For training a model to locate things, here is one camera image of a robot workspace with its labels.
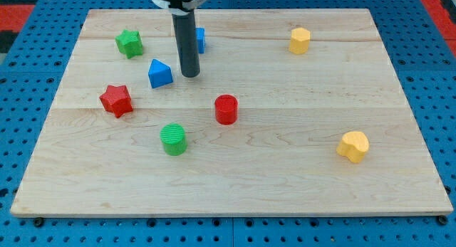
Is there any red star block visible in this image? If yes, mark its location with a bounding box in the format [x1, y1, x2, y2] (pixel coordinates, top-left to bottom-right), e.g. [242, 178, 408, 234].
[99, 85, 133, 118]

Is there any green cylinder block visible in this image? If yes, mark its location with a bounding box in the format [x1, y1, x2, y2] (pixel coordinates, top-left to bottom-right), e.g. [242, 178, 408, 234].
[160, 123, 187, 156]

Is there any green star block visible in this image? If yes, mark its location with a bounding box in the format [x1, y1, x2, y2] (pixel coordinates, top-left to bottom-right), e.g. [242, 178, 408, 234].
[115, 29, 143, 59]

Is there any yellow heart block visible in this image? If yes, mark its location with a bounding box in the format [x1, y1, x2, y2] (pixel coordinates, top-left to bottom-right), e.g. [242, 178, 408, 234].
[336, 131, 370, 163]

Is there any yellow hexagon block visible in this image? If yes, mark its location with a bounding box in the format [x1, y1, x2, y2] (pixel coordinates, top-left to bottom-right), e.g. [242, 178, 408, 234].
[289, 28, 311, 55]

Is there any blue triangular block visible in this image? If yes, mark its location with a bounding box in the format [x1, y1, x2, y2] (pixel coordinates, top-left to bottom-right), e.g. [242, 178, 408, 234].
[148, 59, 174, 88]

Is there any blue cube block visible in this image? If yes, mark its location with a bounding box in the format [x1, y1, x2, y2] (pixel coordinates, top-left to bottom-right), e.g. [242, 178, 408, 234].
[196, 28, 205, 54]

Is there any red cylinder block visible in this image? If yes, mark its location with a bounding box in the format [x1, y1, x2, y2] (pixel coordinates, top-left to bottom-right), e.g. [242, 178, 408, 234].
[214, 94, 238, 125]

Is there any wooden board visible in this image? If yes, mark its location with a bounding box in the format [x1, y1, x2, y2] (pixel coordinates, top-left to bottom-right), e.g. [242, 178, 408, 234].
[11, 9, 453, 218]

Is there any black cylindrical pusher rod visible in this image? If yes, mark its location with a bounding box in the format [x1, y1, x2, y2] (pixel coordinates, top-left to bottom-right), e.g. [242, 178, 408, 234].
[172, 10, 200, 78]

